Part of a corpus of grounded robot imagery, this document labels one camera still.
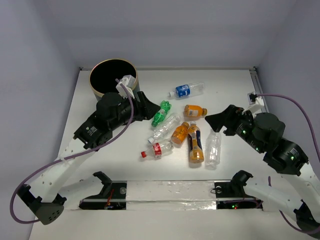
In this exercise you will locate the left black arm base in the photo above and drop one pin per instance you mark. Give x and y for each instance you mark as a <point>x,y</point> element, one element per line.
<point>112,195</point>

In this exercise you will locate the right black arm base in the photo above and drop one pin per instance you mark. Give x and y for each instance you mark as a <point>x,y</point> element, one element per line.
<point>234,190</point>

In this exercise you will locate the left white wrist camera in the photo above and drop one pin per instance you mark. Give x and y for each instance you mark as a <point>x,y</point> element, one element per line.
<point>128,82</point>

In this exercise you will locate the red label cola bottle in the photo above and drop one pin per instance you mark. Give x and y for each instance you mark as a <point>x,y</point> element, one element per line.
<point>158,149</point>

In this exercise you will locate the metal rail at table edge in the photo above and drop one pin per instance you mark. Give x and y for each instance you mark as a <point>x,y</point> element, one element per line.
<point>257,86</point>

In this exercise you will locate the silver foil tape strip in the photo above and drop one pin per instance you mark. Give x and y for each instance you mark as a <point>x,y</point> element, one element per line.
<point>170,195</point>

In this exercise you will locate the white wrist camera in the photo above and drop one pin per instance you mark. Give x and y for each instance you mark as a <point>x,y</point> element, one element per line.
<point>128,82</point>
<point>256,103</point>

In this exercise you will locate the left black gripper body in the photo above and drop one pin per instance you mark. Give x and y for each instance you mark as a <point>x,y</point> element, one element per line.
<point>139,105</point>

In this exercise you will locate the clear bottle white cap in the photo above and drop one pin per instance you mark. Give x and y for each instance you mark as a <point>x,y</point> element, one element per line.
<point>165,128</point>

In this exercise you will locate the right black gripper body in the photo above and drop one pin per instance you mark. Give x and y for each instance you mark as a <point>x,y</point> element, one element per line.
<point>241,125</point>

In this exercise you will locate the tall orange blue tea bottle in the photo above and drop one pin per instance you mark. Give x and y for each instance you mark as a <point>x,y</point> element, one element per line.
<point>196,155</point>

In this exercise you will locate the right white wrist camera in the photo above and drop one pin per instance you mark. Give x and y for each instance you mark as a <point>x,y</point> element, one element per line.
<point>256,103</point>

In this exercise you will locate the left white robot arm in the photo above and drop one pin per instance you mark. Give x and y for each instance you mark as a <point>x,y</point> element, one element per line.
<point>42,195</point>

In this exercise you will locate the dark bin with gold rim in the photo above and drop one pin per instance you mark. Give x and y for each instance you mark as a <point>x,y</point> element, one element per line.
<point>102,76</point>

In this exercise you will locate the small orange bottle barcode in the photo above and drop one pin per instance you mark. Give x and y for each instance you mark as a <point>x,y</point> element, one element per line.
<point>194,111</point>

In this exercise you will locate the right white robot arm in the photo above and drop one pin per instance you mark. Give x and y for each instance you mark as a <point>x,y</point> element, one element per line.
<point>297,194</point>

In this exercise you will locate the blue label water bottle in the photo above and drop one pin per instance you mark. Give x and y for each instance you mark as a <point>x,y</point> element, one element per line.
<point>187,90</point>

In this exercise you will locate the clear crushed bottle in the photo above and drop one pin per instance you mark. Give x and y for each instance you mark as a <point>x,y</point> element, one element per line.
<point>213,150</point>

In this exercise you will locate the small orange floral bottle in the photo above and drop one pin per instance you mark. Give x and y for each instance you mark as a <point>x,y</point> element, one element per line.
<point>180,133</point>

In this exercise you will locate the green plastic bottle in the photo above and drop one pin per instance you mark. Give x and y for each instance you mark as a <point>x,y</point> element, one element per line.
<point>159,117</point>

